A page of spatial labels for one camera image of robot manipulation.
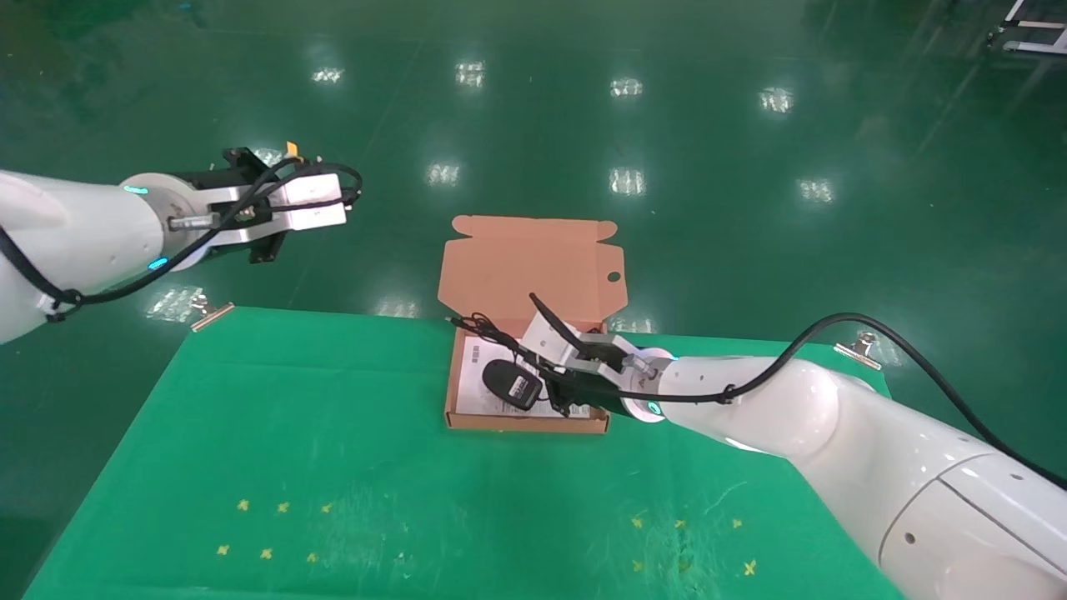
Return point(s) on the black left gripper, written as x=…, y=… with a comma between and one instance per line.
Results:
x=237, y=162

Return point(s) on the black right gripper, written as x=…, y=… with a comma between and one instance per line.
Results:
x=592, y=393

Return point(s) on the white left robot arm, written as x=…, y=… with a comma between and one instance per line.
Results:
x=75, y=233

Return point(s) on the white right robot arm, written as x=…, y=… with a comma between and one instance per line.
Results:
x=834, y=433

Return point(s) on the open orange cardboard box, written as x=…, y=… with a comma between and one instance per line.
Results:
x=525, y=275

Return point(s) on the white printed paper sheet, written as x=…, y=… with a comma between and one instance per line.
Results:
x=471, y=396

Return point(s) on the metal binder clip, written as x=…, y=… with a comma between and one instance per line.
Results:
x=859, y=352
x=212, y=317

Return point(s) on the green table cloth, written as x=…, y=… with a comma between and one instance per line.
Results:
x=333, y=467

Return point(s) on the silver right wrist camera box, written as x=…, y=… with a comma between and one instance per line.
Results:
x=550, y=342

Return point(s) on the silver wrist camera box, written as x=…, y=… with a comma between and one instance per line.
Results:
x=550, y=342
x=317, y=204

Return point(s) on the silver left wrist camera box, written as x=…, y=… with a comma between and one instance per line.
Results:
x=317, y=204

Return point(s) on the grey metal frame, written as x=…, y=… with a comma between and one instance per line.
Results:
x=1034, y=47

